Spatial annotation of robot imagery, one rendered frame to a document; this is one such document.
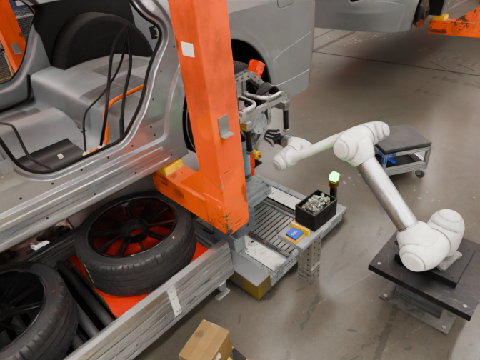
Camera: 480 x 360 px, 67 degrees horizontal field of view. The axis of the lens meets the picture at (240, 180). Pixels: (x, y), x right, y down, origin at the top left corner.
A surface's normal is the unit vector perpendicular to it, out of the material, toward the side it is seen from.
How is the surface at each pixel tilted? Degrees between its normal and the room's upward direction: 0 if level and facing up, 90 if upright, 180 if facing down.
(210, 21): 90
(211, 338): 0
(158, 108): 90
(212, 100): 90
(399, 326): 0
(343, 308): 0
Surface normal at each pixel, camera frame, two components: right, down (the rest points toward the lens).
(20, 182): 0.71, 0.36
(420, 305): -0.69, 0.47
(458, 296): -0.09, -0.82
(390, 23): 0.02, 0.73
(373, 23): -0.25, 0.78
